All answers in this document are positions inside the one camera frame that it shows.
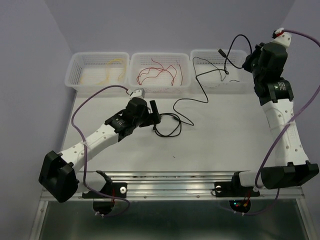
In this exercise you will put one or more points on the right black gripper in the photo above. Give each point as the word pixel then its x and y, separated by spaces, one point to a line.
pixel 248 64

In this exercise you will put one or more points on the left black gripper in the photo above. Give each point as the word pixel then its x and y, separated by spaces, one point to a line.
pixel 152 118

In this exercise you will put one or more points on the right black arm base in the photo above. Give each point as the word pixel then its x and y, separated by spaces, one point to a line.
pixel 240 202

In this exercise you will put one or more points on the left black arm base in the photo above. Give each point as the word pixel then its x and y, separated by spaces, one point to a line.
pixel 109 197

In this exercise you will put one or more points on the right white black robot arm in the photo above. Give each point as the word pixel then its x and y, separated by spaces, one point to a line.
pixel 286 163

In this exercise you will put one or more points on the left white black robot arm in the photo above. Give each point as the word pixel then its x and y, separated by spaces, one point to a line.
pixel 58 171

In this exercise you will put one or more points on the right white perforated basket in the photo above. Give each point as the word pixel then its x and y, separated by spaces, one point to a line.
pixel 218 75

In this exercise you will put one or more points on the white perforated basket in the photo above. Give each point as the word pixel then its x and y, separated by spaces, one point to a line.
pixel 89 72
pixel 218 75
pixel 160 72

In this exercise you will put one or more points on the middle white perforated basket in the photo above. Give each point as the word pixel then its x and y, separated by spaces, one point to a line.
pixel 160 72

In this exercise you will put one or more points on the left white perforated basket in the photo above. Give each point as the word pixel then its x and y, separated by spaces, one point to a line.
pixel 89 72

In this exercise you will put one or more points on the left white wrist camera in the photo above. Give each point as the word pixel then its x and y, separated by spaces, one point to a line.
pixel 137 93

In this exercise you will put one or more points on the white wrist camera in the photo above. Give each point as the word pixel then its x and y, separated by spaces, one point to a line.
pixel 137 93
pixel 281 37

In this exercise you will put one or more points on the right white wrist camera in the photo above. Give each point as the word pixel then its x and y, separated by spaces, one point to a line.
pixel 281 37

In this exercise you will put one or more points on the aluminium extrusion rail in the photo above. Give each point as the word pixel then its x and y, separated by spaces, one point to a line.
pixel 181 186

